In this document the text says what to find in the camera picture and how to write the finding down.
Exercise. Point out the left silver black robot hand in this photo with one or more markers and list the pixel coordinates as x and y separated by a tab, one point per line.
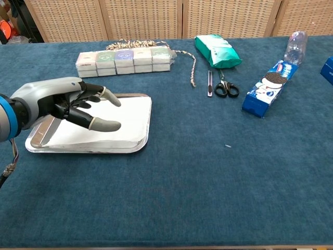
44	93

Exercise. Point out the white cloth sheet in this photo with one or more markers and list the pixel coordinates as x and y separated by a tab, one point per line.
125	125

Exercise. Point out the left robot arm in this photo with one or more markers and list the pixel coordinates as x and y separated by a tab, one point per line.
6	119

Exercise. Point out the rectangular metal tray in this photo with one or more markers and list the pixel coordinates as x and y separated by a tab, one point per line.
39	139

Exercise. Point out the orange and black bag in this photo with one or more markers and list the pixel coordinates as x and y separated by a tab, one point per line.
5	28

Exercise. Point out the multipack of tissue packets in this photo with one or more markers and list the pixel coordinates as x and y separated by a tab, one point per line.
125	61

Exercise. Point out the woven wooden folding screen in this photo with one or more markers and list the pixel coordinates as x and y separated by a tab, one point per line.
145	18

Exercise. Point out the blue carpet table cover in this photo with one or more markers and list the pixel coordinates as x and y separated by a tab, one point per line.
182	182

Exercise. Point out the green wet wipes pack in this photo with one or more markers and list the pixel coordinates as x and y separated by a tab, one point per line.
218	50

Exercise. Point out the long blue cookie box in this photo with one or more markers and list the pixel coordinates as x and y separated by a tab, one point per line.
270	88

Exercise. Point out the clear plastic water bottle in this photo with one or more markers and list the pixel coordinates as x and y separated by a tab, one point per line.
296	49

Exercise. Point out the wide blue cookie box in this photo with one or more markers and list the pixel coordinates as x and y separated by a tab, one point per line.
328	71

